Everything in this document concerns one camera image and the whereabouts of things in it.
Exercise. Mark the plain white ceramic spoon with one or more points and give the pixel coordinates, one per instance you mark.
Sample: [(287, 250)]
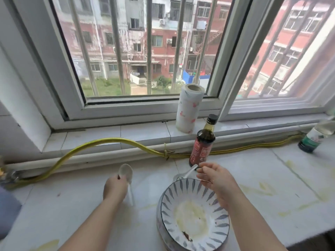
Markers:
[(125, 171)]

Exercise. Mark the blue patterned ceramic spoon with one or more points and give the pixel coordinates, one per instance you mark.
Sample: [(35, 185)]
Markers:
[(188, 172)]

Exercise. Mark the red brick apartment building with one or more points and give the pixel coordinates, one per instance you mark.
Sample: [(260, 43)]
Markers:
[(167, 49)]

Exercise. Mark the person's right forearm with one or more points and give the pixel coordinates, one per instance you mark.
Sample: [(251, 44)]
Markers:
[(251, 227)]

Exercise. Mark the dark soy sauce bottle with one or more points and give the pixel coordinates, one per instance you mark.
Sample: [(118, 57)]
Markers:
[(201, 148)]

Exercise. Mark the person's left forearm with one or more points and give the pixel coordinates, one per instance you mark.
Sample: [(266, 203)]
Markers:
[(91, 227)]

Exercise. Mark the person's right hand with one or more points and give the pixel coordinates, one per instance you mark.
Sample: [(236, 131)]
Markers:
[(222, 182)]

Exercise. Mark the grey window security bars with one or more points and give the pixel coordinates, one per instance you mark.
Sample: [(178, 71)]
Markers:
[(149, 49)]

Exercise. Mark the clear bottle green cap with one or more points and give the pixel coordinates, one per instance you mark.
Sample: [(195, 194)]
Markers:
[(311, 141)]

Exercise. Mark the paper towel roll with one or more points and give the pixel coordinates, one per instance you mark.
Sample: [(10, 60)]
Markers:
[(188, 109)]

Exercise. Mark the white window frame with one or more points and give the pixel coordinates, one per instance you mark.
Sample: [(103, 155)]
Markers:
[(78, 109)]

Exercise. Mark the long white horizontal pipe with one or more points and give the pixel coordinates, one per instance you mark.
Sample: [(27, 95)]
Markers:
[(104, 156)]

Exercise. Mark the person's left hand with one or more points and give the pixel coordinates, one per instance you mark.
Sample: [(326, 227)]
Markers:
[(115, 190)]

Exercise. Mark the blue striped bowl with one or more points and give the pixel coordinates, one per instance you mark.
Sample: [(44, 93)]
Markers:
[(193, 219)]

